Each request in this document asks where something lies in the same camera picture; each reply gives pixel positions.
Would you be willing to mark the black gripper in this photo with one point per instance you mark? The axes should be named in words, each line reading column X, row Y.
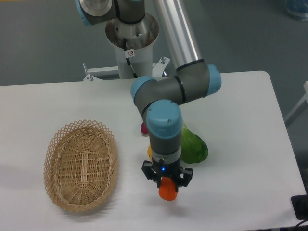
column 156, row 170

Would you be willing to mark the orange toy fruit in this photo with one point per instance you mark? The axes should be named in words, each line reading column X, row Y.
column 167, row 189

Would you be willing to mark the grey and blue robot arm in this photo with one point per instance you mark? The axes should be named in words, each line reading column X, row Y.
column 158, row 102

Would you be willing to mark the yellow toy fruit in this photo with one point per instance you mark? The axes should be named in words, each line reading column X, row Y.
column 149, row 152

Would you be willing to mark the green toy bok choy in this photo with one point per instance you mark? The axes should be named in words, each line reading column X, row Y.
column 193, row 148

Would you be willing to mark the magenta toy fruit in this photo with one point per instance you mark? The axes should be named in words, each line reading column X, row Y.
column 144, row 129

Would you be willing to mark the woven wicker basket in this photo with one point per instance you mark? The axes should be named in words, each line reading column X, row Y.
column 81, row 166

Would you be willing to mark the black device at table edge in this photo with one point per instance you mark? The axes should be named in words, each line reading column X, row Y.
column 300, row 206

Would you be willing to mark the blue object top right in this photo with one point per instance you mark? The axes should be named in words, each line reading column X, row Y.
column 298, row 9

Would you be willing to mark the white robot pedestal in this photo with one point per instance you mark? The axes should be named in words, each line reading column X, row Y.
column 132, row 55

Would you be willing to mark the white metal frame right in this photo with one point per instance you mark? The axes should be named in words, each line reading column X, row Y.
column 298, row 108

